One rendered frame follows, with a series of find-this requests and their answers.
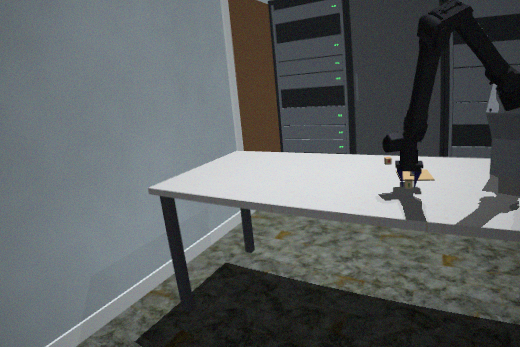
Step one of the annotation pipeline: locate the tan mat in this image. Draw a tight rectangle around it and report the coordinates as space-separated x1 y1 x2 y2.
403 170 434 181

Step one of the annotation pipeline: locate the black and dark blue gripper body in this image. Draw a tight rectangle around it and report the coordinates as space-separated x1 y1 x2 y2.
395 150 423 172

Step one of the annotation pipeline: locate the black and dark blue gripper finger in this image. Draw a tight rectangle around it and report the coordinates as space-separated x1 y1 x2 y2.
414 172 422 188
397 170 403 187

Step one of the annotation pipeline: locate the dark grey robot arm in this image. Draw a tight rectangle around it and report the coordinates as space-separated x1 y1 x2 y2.
383 0 520 163

